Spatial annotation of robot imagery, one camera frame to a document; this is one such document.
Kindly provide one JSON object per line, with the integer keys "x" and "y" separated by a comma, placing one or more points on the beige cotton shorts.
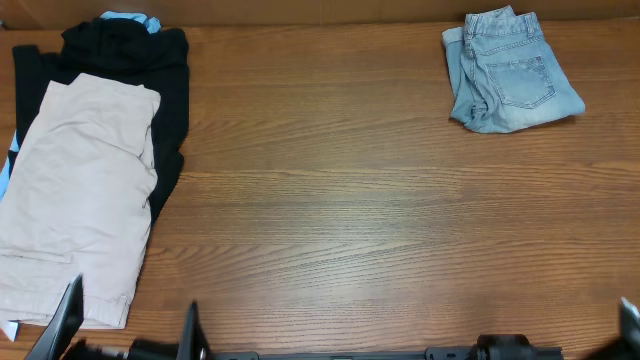
{"x": 77, "y": 203}

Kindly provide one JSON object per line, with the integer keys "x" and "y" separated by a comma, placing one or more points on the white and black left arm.
{"x": 55, "y": 341}

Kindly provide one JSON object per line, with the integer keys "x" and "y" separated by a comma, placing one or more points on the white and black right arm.
{"x": 518, "y": 347}

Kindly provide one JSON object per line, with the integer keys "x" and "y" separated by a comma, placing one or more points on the light blue denim shorts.
{"x": 504, "y": 75}

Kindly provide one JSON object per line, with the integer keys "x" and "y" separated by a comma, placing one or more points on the light blue garment underneath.
{"x": 151, "y": 24}

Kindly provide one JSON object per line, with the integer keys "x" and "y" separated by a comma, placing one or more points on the black garment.
{"x": 121, "y": 50}

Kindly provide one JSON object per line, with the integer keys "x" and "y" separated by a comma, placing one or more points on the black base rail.
{"x": 432, "y": 353}

